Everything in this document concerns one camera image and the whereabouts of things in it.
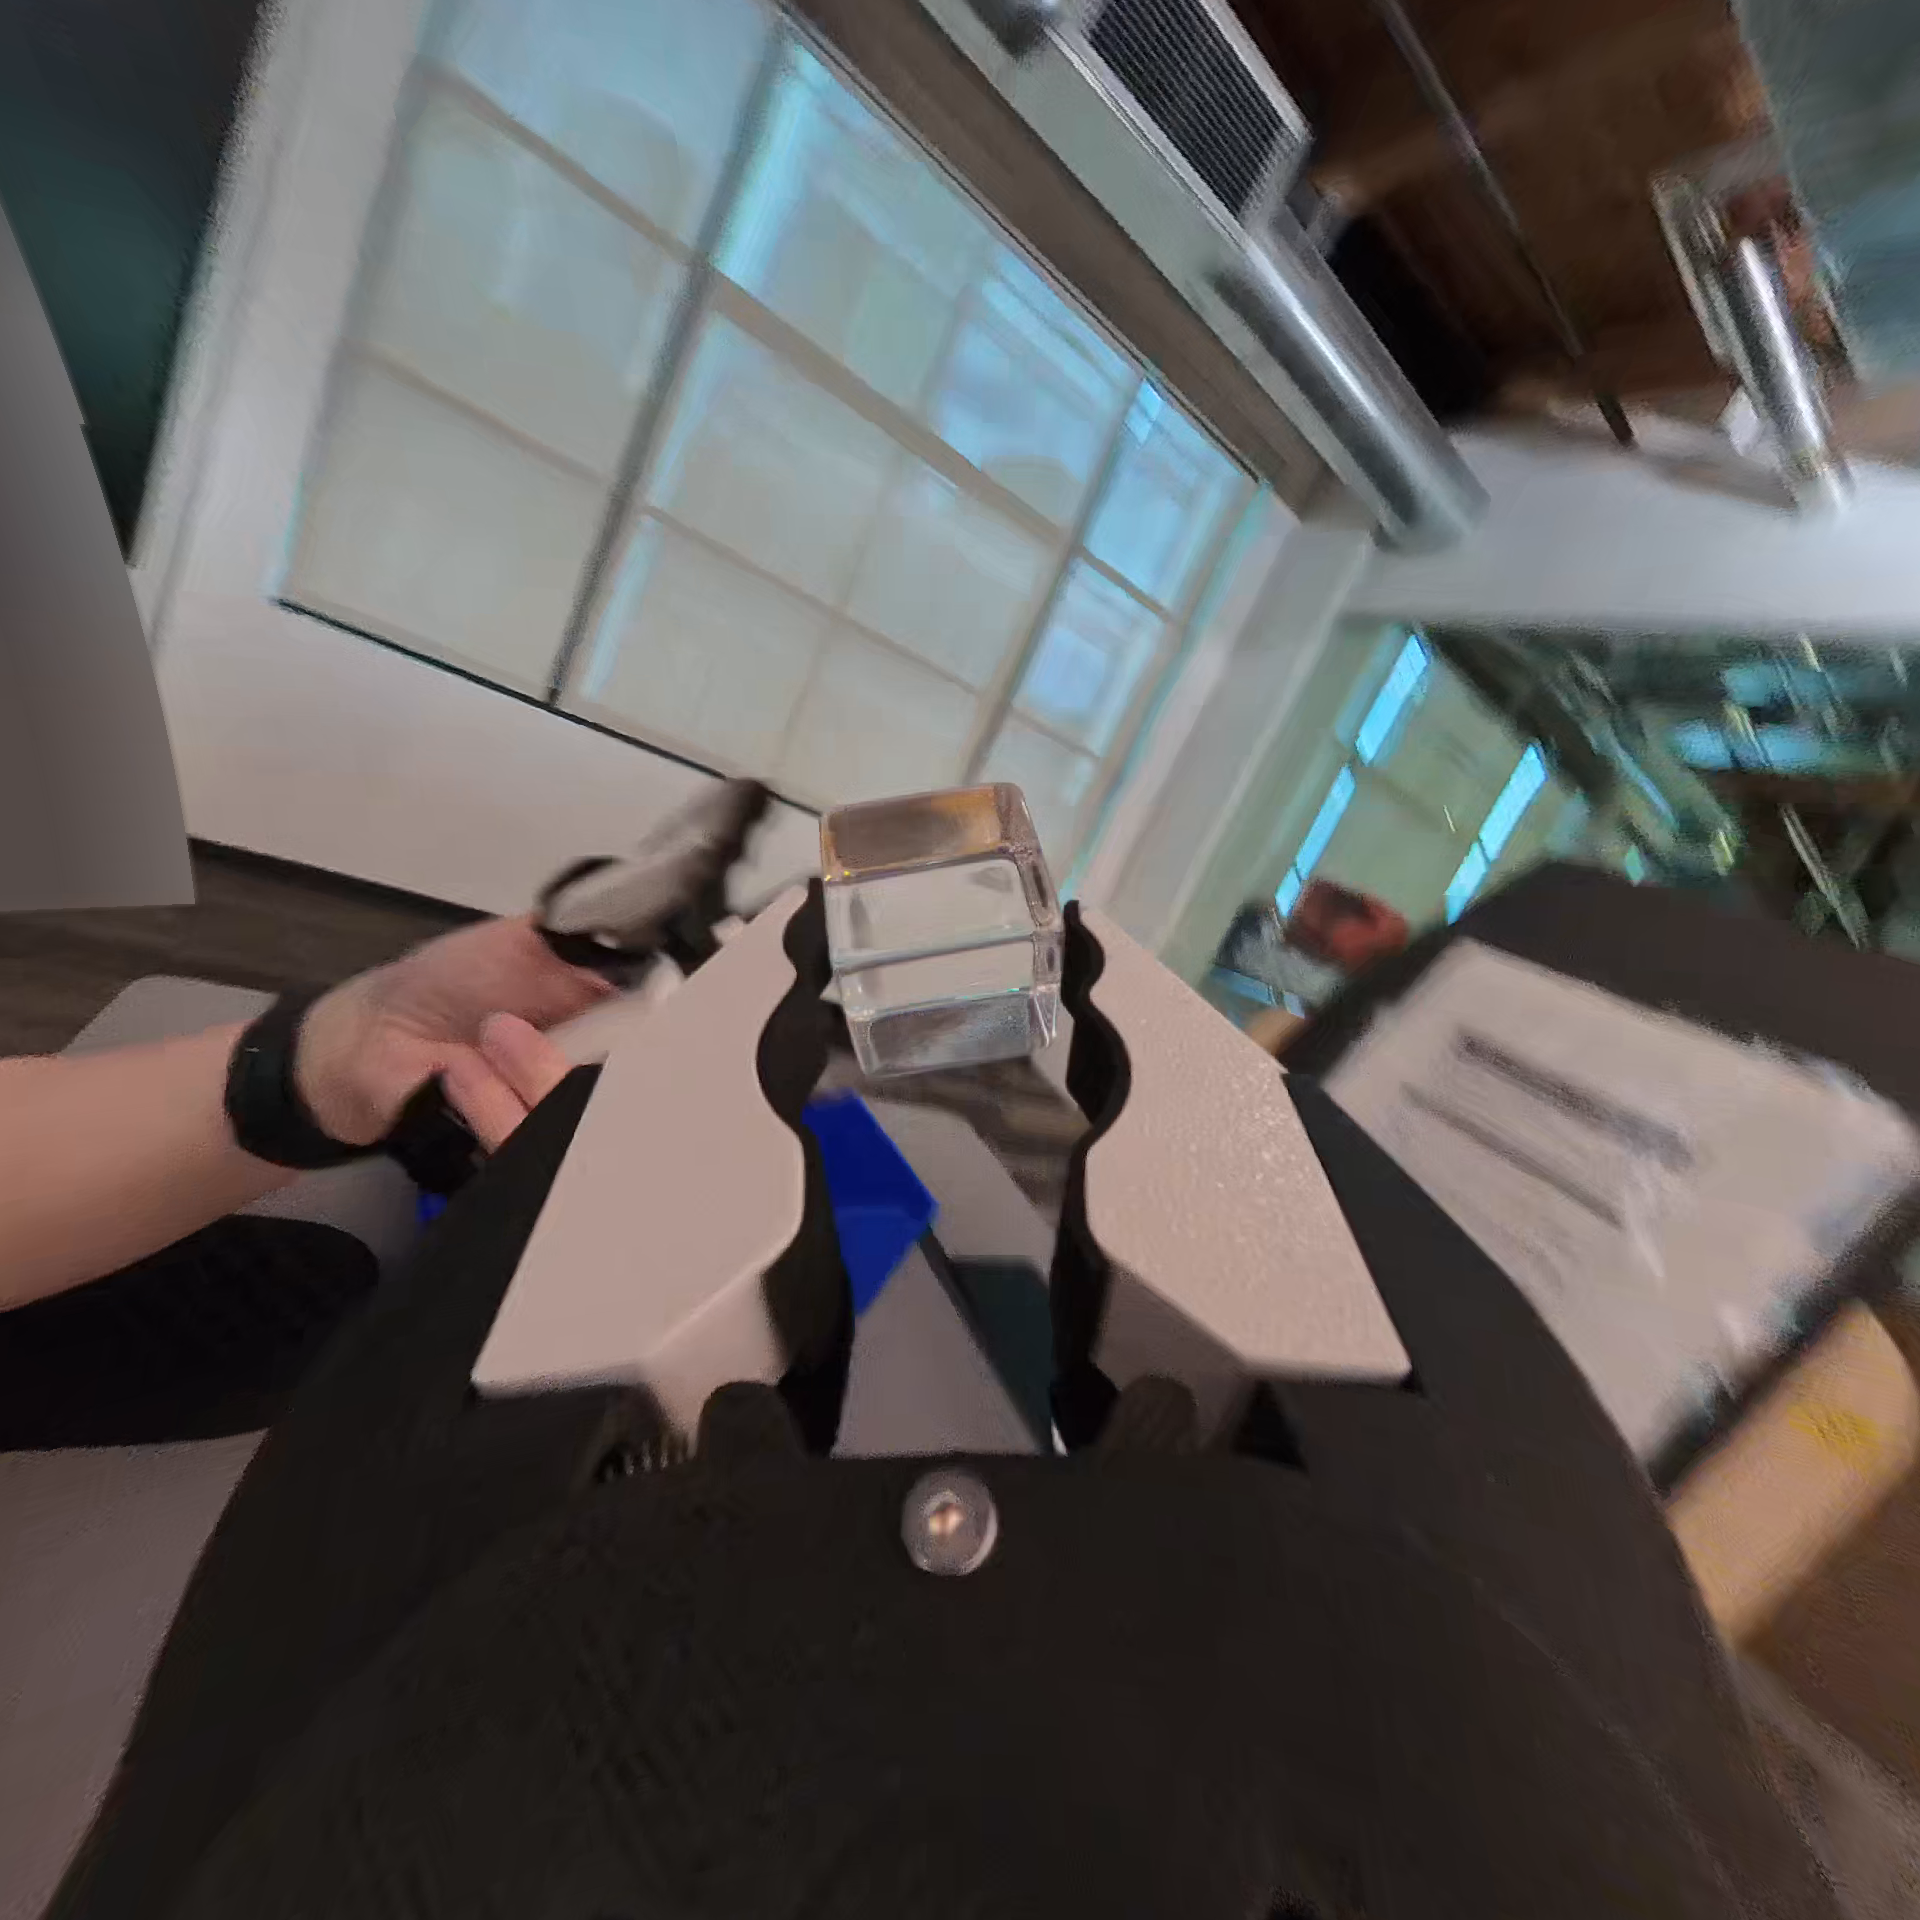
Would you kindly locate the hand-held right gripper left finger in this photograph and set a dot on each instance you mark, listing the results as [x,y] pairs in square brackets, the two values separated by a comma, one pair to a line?
[646,1202]

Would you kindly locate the metal pipe fixture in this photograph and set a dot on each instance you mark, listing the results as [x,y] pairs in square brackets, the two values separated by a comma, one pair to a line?
[1769,346]

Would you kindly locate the person's left forearm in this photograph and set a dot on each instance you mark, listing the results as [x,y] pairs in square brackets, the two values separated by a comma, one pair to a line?
[106,1171]

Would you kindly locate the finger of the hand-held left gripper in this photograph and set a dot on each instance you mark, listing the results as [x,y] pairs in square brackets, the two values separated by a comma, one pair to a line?
[660,862]
[622,1028]

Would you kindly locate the black mesh pad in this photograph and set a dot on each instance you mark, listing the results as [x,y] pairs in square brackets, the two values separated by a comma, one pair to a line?
[164,1337]

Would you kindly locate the large paned window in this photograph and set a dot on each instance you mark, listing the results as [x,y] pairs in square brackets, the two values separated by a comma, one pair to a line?
[600,375]

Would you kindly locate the red equipment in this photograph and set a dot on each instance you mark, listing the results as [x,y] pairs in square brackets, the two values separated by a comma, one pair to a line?
[1348,922]

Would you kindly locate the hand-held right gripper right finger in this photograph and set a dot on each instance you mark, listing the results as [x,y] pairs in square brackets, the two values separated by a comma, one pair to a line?
[1230,1202]

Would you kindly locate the dark teal mat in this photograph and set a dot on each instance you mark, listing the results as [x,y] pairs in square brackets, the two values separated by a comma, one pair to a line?
[1003,1349]

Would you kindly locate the round silver air duct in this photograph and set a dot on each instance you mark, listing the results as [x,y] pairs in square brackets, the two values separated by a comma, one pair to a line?
[1320,346]

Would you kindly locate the blue storage bin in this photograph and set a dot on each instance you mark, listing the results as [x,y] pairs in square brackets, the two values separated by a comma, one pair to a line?
[868,1186]

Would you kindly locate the person's left hand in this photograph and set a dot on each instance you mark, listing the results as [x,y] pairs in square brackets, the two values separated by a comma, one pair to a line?
[404,1036]

